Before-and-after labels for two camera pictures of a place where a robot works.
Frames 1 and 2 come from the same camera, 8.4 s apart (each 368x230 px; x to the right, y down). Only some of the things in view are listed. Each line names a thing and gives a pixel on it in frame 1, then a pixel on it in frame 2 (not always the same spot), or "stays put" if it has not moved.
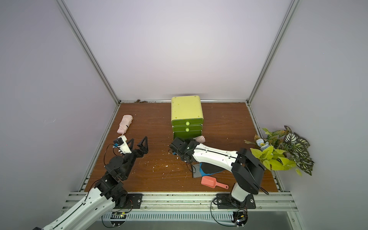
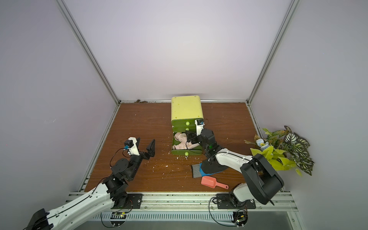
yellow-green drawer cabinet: x=187 y=118 stays put
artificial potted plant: x=280 y=149 stays put
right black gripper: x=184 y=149 -> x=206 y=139
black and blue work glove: x=202 y=169 stays put
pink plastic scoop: x=212 y=182 stays put
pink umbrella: x=124 y=123 -> x=182 y=137
